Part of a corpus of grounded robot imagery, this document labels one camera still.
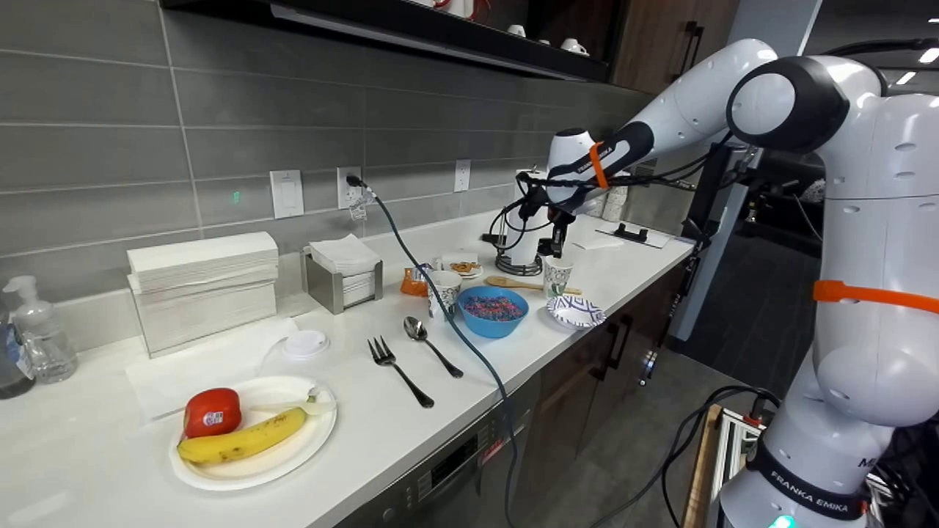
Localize white plate with pretzels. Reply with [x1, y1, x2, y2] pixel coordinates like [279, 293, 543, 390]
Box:
[434, 255, 484, 281]

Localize orange snack bag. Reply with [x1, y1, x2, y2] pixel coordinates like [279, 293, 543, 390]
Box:
[396, 264, 434, 300]

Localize white folded paper towel stack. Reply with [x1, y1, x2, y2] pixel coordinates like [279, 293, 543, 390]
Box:
[125, 228, 283, 357]

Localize yellow banana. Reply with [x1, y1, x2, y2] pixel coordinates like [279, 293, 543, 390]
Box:
[177, 388, 323, 470]

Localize wooden framed stand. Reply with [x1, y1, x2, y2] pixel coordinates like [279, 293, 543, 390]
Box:
[682, 403, 757, 528]

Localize metal spoon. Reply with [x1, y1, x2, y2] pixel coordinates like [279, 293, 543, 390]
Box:
[403, 315, 466, 382]

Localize metal fork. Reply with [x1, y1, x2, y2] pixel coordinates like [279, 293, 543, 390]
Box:
[364, 334, 437, 410]

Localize white wall switch plate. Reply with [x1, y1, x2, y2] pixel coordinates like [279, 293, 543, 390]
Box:
[268, 167, 309, 221]

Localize clear soap pump bottle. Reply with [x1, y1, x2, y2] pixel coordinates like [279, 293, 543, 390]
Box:
[0, 274, 81, 388]

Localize dark lower cabinet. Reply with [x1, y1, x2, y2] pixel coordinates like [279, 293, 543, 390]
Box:
[507, 274, 688, 494]

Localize colourful candy pieces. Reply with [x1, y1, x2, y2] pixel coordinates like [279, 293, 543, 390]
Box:
[461, 293, 527, 322]

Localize black wire towel holder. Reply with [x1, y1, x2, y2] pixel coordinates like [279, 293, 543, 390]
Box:
[493, 249, 543, 278]

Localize black countertop object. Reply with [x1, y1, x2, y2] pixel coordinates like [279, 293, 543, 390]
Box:
[610, 221, 656, 247]

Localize black power cable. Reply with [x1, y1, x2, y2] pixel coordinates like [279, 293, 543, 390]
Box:
[343, 173, 527, 528]

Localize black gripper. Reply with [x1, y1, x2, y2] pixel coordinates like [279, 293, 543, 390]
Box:
[543, 201, 582, 261]

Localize wooden slotted spatula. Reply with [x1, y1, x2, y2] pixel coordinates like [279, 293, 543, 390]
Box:
[484, 274, 582, 297]

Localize metal napkin dispenser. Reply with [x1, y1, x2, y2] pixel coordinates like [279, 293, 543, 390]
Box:
[302, 231, 387, 318]

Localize blue patterned paper plate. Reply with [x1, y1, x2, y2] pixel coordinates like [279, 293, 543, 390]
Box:
[543, 293, 604, 331]

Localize white wall outlet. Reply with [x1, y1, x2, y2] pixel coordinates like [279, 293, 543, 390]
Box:
[334, 164, 367, 211]

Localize blue plastic bowl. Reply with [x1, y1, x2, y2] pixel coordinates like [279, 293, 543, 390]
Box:
[452, 284, 531, 343]

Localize dark wall shelf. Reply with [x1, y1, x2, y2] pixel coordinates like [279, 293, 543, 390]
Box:
[158, 0, 628, 83]

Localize white paper napkin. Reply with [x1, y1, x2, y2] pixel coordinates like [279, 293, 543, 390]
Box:
[262, 327, 333, 369]

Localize wooden wall cabinet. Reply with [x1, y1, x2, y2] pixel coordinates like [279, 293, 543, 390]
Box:
[610, 0, 744, 98]

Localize black floor cable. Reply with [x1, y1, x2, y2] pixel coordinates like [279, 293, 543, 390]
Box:
[584, 382, 786, 528]

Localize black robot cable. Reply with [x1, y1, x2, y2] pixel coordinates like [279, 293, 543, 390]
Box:
[484, 167, 628, 258]

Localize red apple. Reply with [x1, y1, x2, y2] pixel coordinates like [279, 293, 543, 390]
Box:
[182, 385, 245, 441]

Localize white fruit plate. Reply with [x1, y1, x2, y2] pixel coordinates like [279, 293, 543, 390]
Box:
[167, 374, 340, 497]

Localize swirl patterned paper coffee cup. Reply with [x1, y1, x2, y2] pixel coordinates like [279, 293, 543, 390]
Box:
[541, 255, 575, 300]

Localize stainless dishwasher front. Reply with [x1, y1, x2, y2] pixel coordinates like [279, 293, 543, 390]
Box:
[334, 407, 512, 528]

